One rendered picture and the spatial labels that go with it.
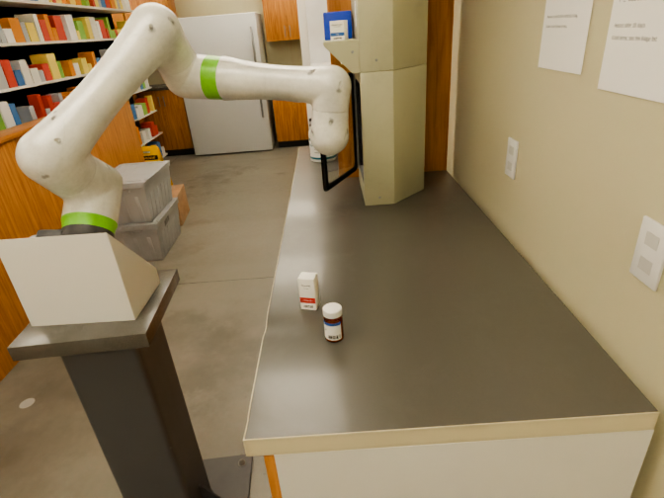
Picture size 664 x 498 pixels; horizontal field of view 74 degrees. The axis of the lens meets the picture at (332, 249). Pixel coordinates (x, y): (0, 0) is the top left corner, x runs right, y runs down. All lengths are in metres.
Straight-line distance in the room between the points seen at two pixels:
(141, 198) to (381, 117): 2.34
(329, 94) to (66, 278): 0.78
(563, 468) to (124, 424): 1.10
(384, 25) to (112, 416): 1.42
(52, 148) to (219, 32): 5.52
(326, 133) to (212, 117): 5.53
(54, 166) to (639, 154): 1.18
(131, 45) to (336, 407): 0.94
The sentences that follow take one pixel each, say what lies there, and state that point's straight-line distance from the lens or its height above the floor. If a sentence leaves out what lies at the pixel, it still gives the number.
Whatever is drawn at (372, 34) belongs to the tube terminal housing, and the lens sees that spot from 1.57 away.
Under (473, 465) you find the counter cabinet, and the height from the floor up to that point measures 0.84.
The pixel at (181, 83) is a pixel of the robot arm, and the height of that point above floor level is 1.44.
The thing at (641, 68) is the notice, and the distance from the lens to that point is 0.98.
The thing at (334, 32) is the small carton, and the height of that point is 1.54.
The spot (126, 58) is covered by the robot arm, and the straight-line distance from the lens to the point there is 1.23.
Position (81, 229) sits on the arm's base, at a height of 1.16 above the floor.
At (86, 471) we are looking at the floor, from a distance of 2.26.
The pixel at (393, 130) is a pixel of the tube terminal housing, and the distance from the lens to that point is 1.62.
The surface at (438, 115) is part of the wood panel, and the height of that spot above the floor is 1.18.
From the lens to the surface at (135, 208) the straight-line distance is 3.62.
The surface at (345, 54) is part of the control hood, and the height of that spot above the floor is 1.47.
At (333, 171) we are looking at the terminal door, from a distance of 1.75.
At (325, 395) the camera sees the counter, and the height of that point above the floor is 0.94.
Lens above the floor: 1.55
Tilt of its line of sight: 27 degrees down
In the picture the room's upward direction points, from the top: 5 degrees counter-clockwise
